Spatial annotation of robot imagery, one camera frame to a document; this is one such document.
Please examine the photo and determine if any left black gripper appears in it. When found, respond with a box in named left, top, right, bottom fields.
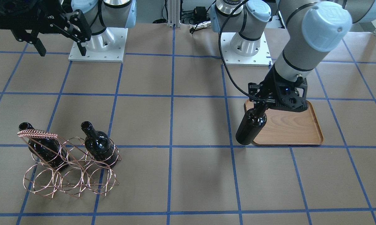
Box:
left=248, top=67, right=308, bottom=117

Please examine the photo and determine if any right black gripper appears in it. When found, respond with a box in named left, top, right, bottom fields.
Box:
left=0, top=0, right=92, bottom=57

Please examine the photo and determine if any dark wine bottle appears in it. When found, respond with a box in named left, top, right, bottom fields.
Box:
left=28, top=138, right=68, bottom=171
left=235, top=107, right=267, bottom=145
left=81, top=121, right=117, bottom=168

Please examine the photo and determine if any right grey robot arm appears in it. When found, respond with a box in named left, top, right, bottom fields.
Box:
left=0, top=0, right=137, bottom=57

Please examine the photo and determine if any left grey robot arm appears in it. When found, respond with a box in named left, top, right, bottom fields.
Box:
left=210, top=0, right=376, bottom=117

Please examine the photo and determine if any wooden tray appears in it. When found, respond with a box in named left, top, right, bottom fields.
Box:
left=253, top=101, right=324, bottom=146

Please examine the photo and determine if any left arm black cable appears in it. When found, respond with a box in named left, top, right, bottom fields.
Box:
left=219, top=0, right=263, bottom=100

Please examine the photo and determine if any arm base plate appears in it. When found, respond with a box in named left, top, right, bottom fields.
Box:
left=221, top=32, right=273, bottom=67
left=68, top=27, right=128, bottom=63

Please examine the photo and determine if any aluminium frame post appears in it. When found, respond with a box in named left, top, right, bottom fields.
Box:
left=166, top=0, right=182, bottom=29

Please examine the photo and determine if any copper wire bottle basket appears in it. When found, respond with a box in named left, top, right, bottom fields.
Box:
left=18, top=129, right=119, bottom=198

